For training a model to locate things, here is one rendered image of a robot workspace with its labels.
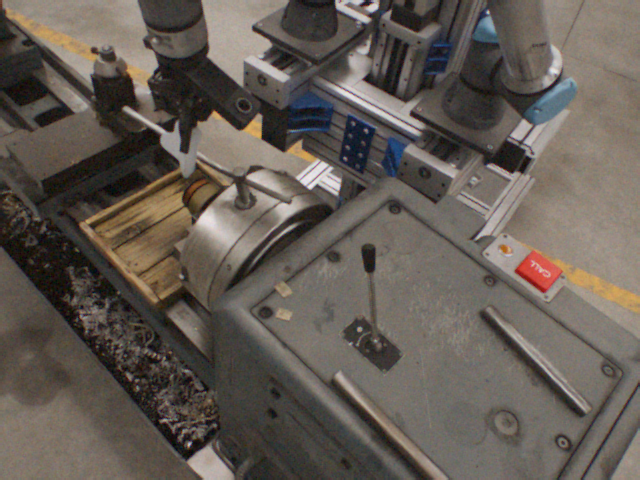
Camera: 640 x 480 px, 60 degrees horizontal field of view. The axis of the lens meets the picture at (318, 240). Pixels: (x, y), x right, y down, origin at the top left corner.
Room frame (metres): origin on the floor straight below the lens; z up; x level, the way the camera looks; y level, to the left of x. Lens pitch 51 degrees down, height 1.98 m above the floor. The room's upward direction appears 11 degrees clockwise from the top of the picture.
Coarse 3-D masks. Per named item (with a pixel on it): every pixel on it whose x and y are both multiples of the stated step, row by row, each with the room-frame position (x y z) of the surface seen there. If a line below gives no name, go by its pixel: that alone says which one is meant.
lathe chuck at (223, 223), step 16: (256, 176) 0.72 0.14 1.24; (272, 176) 0.73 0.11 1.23; (288, 176) 0.76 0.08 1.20; (224, 192) 0.67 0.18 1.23; (256, 192) 0.68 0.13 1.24; (288, 192) 0.70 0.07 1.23; (304, 192) 0.72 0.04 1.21; (208, 208) 0.64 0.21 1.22; (224, 208) 0.64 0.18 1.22; (240, 208) 0.64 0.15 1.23; (256, 208) 0.64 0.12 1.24; (208, 224) 0.61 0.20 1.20; (224, 224) 0.61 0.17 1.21; (240, 224) 0.61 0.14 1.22; (192, 240) 0.59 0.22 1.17; (208, 240) 0.58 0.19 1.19; (224, 240) 0.58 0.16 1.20; (192, 256) 0.57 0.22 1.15; (208, 256) 0.56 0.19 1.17; (224, 256) 0.56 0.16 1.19; (192, 272) 0.56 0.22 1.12; (208, 272) 0.54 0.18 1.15; (192, 288) 0.55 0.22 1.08; (208, 288) 0.53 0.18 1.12; (208, 304) 0.52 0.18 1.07
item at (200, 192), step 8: (192, 184) 0.77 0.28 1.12; (200, 184) 0.78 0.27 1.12; (208, 184) 0.78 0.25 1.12; (216, 184) 0.79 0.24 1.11; (184, 192) 0.76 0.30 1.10; (192, 192) 0.76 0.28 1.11; (200, 192) 0.75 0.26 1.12; (208, 192) 0.75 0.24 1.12; (216, 192) 0.76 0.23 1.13; (184, 200) 0.75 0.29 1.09; (192, 200) 0.74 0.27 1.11; (200, 200) 0.74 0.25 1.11; (208, 200) 0.74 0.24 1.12; (192, 208) 0.73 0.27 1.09; (200, 208) 0.72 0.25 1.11
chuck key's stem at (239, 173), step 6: (234, 168) 0.65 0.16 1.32; (240, 168) 0.65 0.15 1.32; (234, 174) 0.63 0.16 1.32; (240, 174) 0.64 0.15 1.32; (246, 174) 0.65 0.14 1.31; (234, 180) 0.64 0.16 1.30; (240, 180) 0.63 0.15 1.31; (240, 186) 0.64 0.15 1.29; (246, 186) 0.64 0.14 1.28; (240, 192) 0.64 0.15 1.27; (246, 192) 0.64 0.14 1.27; (246, 198) 0.65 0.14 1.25; (246, 204) 0.65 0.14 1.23
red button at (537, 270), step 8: (528, 256) 0.62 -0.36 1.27; (536, 256) 0.63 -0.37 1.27; (520, 264) 0.60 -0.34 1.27; (528, 264) 0.60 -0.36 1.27; (536, 264) 0.61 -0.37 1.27; (544, 264) 0.61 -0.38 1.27; (552, 264) 0.61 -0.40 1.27; (520, 272) 0.59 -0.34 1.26; (528, 272) 0.59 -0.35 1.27; (536, 272) 0.59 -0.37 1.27; (544, 272) 0.59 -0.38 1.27; (552, 272) 0.60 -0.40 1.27; (560, 272) 0.60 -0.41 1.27; (528, 280) 0.58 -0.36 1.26; (536, 280) 0.57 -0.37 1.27; (544, 280) 0.58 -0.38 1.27; (552, 280) 0.58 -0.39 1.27; (544, 288) 0.56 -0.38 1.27
